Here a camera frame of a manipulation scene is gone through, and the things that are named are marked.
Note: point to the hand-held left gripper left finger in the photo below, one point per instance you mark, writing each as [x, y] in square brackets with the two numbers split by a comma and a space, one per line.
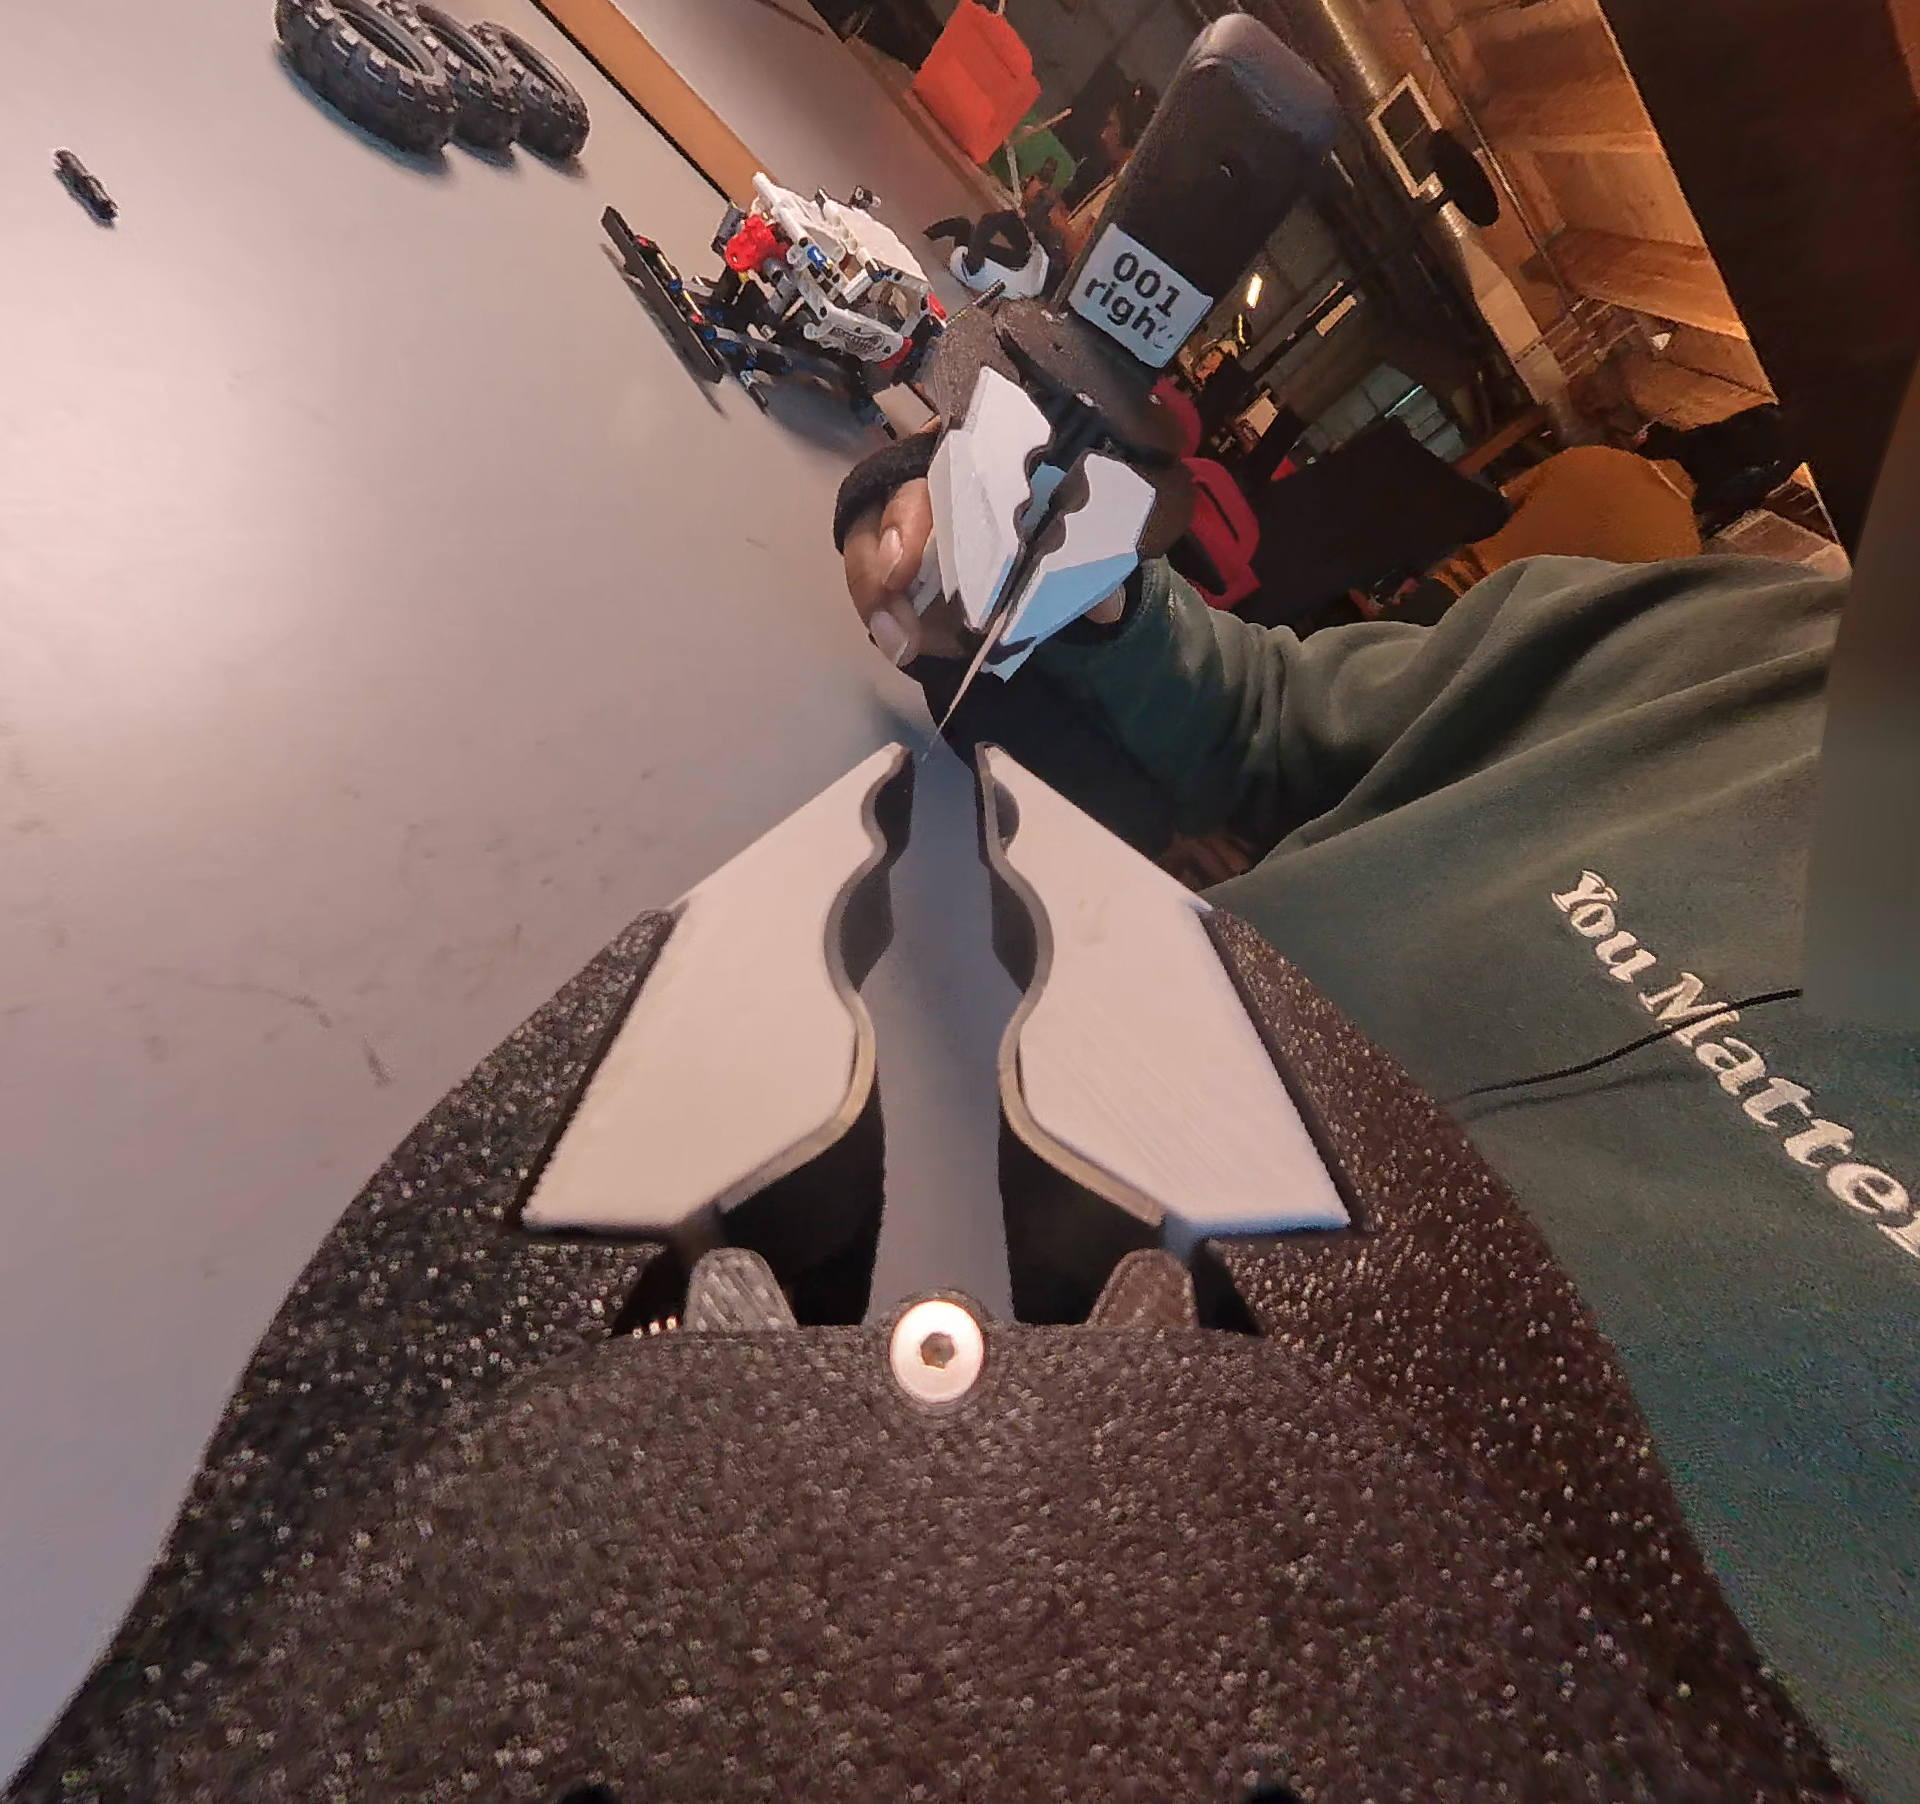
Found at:
[692, 1070]

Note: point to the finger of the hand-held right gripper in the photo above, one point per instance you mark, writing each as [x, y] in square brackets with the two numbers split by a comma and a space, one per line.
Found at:
[972, 500]
[1101, 526]

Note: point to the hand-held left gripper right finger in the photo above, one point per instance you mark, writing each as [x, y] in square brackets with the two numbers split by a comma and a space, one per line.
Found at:
[1170, 1070]

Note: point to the partly built lego truck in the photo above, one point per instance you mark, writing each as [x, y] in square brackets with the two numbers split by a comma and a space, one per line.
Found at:
[825, 272]

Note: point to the black lego tire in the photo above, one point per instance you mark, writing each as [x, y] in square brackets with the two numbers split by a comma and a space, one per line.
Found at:
[354, 70]
[480, 79]
[550, 103]

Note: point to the scattered small lego pieces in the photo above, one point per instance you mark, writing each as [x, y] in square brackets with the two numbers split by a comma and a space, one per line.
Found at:
[84, 183]

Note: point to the black and white object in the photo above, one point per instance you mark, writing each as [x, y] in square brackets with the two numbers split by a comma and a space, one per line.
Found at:
[998, 259]

